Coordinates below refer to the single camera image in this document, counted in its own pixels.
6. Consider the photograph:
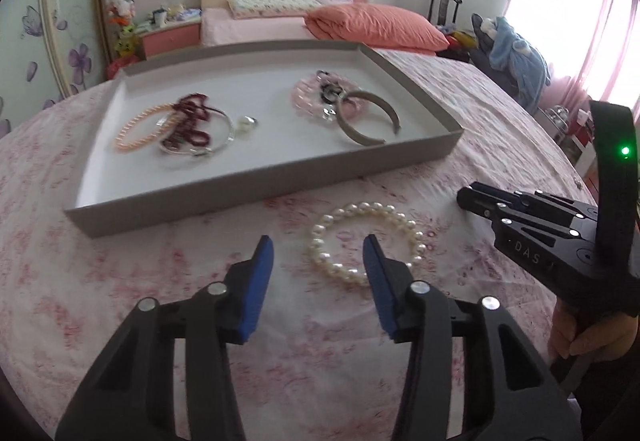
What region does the dark chair with clothes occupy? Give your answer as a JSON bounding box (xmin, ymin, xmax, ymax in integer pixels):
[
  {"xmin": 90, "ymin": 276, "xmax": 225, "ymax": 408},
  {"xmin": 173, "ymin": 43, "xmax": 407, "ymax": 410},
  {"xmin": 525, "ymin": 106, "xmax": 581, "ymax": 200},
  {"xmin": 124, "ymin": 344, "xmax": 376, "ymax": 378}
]
[{"xmin": 472, "ymin": 13, "xmax": 502, "ymax": 78}]

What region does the dark wooden chair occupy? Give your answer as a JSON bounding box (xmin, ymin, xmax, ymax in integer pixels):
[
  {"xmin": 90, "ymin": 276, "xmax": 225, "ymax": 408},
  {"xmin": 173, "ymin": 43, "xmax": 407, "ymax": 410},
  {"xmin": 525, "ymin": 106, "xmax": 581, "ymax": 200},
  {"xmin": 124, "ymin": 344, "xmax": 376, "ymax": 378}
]
[{"xmin": 429, "ymin": 0, "xmax": 461, "ymax": 30}]

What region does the person's right hand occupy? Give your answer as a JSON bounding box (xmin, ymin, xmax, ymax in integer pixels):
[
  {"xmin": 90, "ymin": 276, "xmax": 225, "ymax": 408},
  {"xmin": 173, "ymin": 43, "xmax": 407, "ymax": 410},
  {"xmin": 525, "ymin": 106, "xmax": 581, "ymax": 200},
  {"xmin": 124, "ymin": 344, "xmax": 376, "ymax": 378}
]
[{"xmin": 547, "ymin": 303, "xmax": 640, "ymax": 363}]

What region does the pink curtain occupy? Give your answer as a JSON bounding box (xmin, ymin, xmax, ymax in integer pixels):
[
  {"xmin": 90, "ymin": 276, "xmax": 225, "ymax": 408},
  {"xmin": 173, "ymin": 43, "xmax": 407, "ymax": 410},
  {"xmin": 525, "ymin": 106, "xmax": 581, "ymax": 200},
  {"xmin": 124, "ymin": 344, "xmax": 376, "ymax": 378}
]
[{"xmin": 504, "ymin": 0, "xmax": 640, "ymax": 122}]

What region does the grey cardboard tray box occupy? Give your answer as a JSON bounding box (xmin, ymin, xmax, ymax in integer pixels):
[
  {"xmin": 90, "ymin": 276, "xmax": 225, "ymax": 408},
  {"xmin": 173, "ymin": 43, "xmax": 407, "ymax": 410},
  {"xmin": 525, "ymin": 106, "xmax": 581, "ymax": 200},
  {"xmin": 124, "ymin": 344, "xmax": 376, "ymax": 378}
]
[{"xmin": 64, "ymin": 40, "xmax": 464, "ymax": 239}]

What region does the black and silver hair clip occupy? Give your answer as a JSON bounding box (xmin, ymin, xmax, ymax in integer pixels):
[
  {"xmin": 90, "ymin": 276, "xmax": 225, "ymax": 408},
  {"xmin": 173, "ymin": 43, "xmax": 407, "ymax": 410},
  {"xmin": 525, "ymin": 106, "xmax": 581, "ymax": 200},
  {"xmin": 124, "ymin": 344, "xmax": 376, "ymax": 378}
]
[{"xmin": 315, "ymin": 69, "xmax": 346, "ymax": 104}]

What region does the flower print wardrobe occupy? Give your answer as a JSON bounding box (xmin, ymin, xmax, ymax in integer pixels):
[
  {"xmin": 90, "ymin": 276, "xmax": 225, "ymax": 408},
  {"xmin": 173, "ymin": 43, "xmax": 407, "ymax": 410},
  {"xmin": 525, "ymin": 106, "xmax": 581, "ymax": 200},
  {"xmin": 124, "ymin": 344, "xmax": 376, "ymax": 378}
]
[{"xmin": 0, "ymin": 0, "xmax": 114, "ymax": 138}]

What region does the floral print pillow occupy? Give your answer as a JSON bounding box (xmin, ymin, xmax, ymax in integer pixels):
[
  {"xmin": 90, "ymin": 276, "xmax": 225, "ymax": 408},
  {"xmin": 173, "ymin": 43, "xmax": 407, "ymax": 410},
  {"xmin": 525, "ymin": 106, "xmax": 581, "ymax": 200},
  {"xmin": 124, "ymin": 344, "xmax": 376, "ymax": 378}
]
[{"xmin": 228, "ymin": 0, "xmax": 321, "ymax": 18}]

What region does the thin silver bangle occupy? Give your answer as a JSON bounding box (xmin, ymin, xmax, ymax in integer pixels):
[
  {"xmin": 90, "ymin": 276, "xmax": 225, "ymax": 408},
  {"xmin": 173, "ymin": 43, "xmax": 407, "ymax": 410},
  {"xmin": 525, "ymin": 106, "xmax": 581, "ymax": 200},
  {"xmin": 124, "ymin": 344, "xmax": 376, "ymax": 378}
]
[{"xmin": 158, "ymin": 113, "xmax": 236, "ymax": 157}]

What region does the large pink bead bracelet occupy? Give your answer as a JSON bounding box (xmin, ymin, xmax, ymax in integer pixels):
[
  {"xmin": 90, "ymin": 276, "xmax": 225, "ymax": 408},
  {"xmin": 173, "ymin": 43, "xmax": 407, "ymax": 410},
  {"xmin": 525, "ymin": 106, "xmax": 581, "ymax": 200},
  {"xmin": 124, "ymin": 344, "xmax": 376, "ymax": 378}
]
[{"xmin": 290, "ymin": 73, "xmax": 374, "ymax": 127}]

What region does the pink bed sheet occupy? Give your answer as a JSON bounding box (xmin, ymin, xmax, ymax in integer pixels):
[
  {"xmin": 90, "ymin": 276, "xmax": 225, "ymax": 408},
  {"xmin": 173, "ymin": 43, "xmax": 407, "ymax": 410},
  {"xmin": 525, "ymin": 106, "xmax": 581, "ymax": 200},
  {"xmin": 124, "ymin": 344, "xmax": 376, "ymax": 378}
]
[{"xmin": 199, "ymin": 7, "xmax": 321, "ymax": 47}]

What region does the orange duvet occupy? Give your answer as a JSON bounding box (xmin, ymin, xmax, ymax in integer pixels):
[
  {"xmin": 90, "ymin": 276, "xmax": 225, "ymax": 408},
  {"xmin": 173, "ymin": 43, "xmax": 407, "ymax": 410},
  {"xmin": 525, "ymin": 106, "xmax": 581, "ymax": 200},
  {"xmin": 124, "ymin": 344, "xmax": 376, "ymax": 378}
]
[{"xmin": 304, "ymin": 3, "xmax": 451, "ymax": 54}]

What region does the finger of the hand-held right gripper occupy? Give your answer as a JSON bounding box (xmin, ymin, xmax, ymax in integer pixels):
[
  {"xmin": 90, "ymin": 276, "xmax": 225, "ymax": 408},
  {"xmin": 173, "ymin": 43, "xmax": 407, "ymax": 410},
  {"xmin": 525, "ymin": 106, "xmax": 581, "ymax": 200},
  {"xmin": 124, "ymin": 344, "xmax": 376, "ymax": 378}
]
[
  {"xmin": 472, "ymin": 181, "xmax": 598, "ymax": 223},
  {"xmin": 456, "ymin": 187, "xmax": 577, "ymax": 241}
]

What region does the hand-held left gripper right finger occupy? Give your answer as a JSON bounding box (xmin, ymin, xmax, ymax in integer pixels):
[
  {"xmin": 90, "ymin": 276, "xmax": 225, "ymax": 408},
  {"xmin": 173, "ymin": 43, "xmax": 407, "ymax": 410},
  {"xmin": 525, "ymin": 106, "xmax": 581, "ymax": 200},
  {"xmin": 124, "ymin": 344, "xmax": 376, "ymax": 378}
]
[{"xmin": 362, "ymin": 234, "xmax": 585, "ymax": 441}]

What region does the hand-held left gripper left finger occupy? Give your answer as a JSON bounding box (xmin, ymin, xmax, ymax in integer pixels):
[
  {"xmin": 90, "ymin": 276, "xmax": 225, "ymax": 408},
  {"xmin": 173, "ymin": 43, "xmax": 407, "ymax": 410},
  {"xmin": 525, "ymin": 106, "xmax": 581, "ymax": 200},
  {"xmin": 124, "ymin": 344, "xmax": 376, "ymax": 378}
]
[{"xmin": 54, "ymin": 235, "xmax": 275, "ymax": 441}]

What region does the blue plush garment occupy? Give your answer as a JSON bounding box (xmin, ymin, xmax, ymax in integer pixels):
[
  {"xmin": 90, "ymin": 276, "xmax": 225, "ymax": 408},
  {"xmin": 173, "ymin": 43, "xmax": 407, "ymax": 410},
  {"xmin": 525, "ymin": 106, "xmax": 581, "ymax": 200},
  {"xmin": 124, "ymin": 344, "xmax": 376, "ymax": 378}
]
[{"xmin": 487, "ymin": 16, "xmax": 551, "ymax": 110}]

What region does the pink pearl bracelet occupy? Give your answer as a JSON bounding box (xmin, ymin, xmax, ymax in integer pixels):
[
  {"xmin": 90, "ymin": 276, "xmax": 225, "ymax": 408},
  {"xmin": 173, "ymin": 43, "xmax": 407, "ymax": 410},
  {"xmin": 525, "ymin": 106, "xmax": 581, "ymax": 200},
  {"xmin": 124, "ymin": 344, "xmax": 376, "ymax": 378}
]
[{"xmin": 115, "ymin": 101, "xmax": 186, "ymax": 153}]

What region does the pile of colourful toys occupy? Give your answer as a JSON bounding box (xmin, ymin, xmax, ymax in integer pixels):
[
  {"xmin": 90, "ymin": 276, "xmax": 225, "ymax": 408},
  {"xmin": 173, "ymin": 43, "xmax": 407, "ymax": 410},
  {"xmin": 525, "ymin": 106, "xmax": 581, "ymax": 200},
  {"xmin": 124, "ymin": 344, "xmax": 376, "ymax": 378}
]
[{"xmin": 440, "ymin": 25, "xmax": 477, "ymax": 52}]

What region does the white pearl bracelet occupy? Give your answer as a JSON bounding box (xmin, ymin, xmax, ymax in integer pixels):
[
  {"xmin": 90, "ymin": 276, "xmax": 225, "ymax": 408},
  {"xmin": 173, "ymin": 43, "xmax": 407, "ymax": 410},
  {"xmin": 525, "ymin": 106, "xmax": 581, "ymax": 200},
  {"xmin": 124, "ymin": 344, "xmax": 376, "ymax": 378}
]
[{"xmin": 308, "ymin": 201, "xmax": 427, "ymax": 288}]

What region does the wide silver cuff bangle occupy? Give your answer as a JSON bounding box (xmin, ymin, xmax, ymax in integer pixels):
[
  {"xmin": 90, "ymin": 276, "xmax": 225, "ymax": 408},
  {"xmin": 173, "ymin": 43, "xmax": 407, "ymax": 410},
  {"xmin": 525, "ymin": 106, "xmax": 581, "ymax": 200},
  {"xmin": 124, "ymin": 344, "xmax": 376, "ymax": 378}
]
[{"xmin": 333, "ymin": 89, "xmax": 402, "ymax": 147}]

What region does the pink nightstand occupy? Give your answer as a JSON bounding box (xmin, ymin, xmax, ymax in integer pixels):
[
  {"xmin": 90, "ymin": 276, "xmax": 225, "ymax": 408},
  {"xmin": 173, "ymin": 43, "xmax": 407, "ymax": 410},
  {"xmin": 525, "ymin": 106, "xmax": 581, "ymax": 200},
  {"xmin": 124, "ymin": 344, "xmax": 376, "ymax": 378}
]
[{"xmin": 137, "ymin": 18, "xmax": 203, "ymax": 61}]

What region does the dark red bead bracelet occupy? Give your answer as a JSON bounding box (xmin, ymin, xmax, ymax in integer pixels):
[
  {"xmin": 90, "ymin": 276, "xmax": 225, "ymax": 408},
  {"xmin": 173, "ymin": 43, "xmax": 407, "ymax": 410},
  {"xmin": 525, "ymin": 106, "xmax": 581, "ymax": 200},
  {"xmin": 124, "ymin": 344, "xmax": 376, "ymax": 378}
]
[{"xmin": 162, "ymin": 93, "xmax": 226, "ymax": 150}]

